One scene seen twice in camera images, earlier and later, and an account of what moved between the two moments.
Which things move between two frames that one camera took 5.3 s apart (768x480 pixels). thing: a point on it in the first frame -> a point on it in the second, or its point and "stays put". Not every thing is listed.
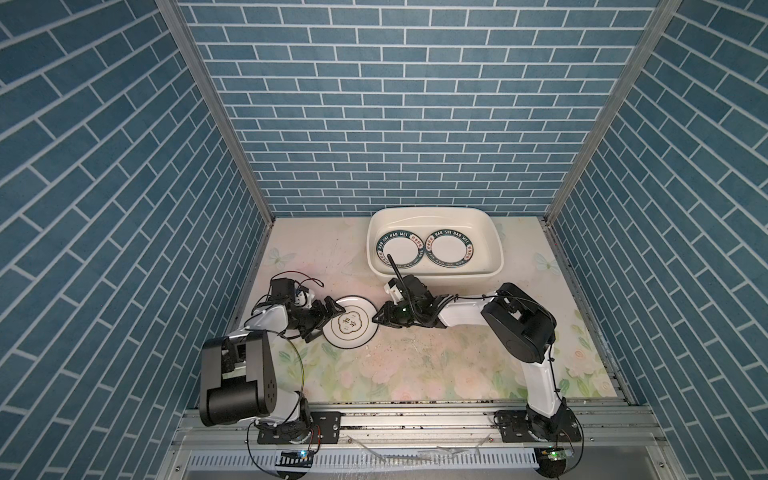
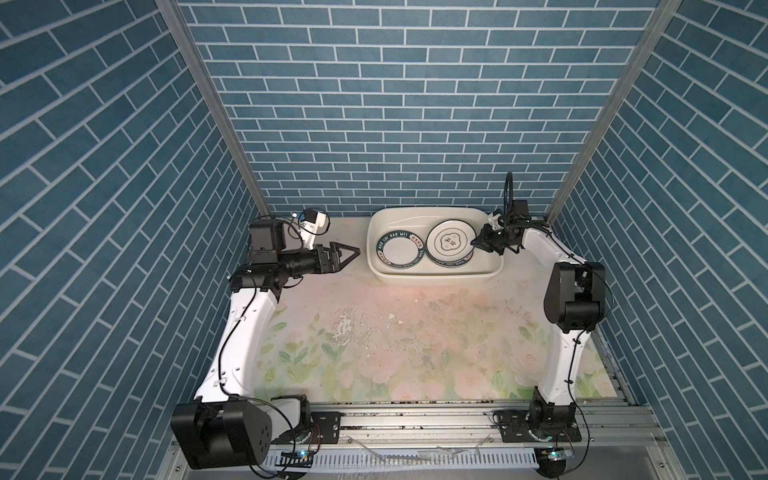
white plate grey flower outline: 355,327 -> 450,240
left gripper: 320,316 -> 331,266
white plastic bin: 449,245 stays put
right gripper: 387,316 -> 482,241
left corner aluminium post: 181,29 stays put
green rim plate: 405,248 stays put
